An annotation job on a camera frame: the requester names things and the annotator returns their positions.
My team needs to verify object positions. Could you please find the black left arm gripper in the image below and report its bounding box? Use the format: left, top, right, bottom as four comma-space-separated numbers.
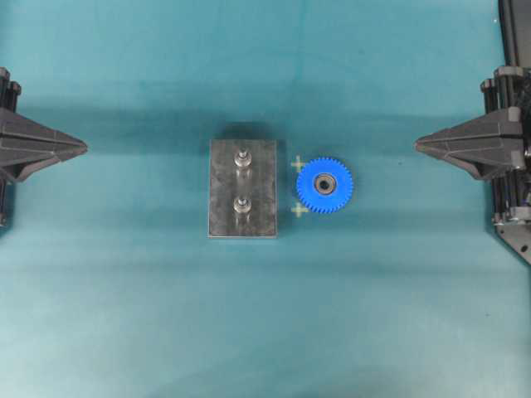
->
0, 67, 89, 227

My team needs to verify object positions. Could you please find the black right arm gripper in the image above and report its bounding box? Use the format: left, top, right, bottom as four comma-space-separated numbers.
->
413, 65, 531, 227

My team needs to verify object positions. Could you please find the large blue plastic gear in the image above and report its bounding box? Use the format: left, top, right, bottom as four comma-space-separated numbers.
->
295, 157, 353, 214

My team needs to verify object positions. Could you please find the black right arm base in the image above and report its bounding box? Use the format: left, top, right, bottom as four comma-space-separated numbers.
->
495, 223, 531, 265

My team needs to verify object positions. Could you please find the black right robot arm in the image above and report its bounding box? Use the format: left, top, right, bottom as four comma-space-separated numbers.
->
415, 1, 530, 226

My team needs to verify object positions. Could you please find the upper metal shaft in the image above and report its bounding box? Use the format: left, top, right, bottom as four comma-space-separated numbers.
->
234, 148, 252, 168

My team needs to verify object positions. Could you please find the metal shaft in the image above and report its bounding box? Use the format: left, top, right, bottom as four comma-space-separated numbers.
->
234, 148, 252, 168
233, 196, 252, 214

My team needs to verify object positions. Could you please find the lower metal shaft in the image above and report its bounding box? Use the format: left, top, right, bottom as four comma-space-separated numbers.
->
233, 196, 252, 214

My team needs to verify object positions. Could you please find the upper yellow tape cross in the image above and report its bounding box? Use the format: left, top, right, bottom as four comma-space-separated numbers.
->
290, 155, 306, 173

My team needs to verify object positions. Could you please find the yellow tape cross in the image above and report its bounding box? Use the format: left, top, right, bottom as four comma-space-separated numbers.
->
290, 155, 306, 173
290, 202, 309, 218

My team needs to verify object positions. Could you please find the lower yellow tape cross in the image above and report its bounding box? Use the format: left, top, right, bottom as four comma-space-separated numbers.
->
290, 202, 309, 218

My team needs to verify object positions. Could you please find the grey metal base plate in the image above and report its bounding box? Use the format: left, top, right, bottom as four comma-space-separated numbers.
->
207, 139, 278, 238

